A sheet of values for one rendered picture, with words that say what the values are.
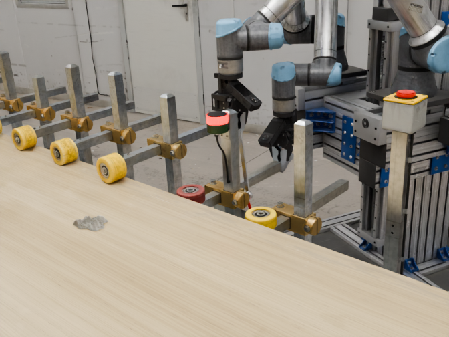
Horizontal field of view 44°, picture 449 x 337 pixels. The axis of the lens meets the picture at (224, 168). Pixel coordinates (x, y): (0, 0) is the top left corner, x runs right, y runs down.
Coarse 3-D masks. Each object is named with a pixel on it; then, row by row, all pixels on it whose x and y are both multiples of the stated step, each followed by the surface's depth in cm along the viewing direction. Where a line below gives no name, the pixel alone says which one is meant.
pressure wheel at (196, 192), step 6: (186, 186) 158; (192, 186) 158; (198, 186) 157; (180, 192) 154; (186, 192) 155; (192, 192) 155; (198, 192) 154; (204, 192) 155; (186, 198) 152; (192, 198) 152; (198, 198) 153; (204, 198) 155
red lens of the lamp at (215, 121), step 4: (208, 116) 149; (224, 116) 149; (208, 120) 150; (212, 120) 149; (216, 120) 149; (220, 120) 149; (224, 120) 149; (228, 120) 151; (212, 124) 149; (216, 124) 149; (220, 124) 149
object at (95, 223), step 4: (88, 216) 139; (100, 216) 141; (76, 220) 139; (80, 220) 140; (84, 220) 140; (88, 220) 139; (92, 220) 139; (96, 220) 137; (100, 220) 140; (104, 220) 140; (76, 224) 139; (80, 224) 138; (84, 224) 138; (88, 224) 138; (92, 224) 138; (96, 224) 137; (100, 224) 138; (80, 228) 137; (88, 228) 137; (92, 228) 137; (96, 228) 137; (100, 228) 137
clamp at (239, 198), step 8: (208, 184) 168; (216, 184) 167; (208, 192) 167; (224, 192) 162; (240, 192) 161; (224, 200) 163; (232, 200) 161; (240, 200) 160; (248, 200) 163; (232, 208) 162; (240, 208) 161
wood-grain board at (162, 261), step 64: (0, 192) 162; (64, 192) 160; (128, 192) 157; (0, 256) 127; (64, 256) 126; (128, 256) 124; (192, 256) 123; (256, 256) 122; (320, 256) 121; (0, 320) 105; (64, 320) 104; (128, 320) 103; (192, 320) 102; (256, 320) 101; (320, 320) 100; (384, 320) 99; (448, 320) 98
